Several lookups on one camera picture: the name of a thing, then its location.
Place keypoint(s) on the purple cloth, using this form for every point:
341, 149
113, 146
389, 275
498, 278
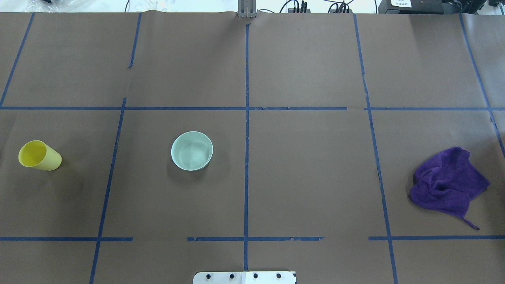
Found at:
448, 182

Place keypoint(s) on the grey aluminium frame post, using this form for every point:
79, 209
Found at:
247, 9

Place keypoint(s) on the yellow plastic cup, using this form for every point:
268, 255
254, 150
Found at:
38, 155

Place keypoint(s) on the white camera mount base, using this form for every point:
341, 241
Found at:
245, 277

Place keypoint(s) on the light green bowl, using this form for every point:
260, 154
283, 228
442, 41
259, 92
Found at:
192, 151

